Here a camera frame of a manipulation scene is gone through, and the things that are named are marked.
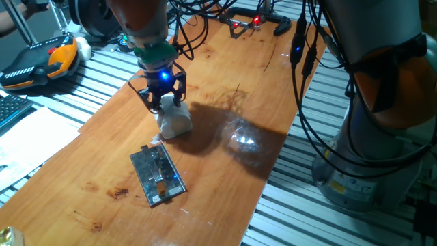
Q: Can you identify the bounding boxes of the green wrist adapter ring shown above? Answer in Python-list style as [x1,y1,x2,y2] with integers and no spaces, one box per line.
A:
[133,40,179,66]

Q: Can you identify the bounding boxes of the black computer keyboard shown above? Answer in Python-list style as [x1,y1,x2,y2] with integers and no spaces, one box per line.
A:
[0,94,33,133]

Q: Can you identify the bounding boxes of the small white rounded object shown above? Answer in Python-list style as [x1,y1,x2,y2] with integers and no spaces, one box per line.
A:
[74,36,93,62]

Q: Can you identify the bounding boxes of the person's bare forearm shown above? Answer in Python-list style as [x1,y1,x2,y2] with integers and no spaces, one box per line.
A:
[0,3,38,38]

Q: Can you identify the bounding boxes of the black wrist cable bundle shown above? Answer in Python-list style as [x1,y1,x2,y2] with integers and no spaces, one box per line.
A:
[169,0,236,61]

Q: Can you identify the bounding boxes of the printed white paper sheet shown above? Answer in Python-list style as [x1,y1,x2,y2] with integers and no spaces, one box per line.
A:
[0,105,81,192]

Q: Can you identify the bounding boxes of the orange wooden board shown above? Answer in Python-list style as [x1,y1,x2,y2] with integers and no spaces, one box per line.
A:
[0,10,330,246]

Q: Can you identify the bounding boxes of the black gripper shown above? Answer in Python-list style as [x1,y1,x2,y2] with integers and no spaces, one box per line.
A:
[136,61,188,113]

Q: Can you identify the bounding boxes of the gold foil bag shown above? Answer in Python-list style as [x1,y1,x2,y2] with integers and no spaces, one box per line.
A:
[0,225,25,246]

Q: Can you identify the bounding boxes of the black cables with usb plugs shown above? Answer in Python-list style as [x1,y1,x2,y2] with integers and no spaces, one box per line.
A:
[289,0,437,180]

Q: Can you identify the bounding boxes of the orange black teach pendant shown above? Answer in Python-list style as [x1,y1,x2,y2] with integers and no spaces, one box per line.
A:
[0,33,81,92]

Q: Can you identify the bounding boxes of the black filament spool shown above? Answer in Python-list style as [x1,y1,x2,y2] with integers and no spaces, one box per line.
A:
[68,0,120,38]

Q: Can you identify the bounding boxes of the grey metal stand leg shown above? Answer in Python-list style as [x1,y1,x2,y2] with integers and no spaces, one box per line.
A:
[3,0,38,45]
[49,0,69,35]

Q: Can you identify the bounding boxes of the silver rectangular foil pack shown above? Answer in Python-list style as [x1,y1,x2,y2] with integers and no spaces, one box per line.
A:
[129,143,188,208]

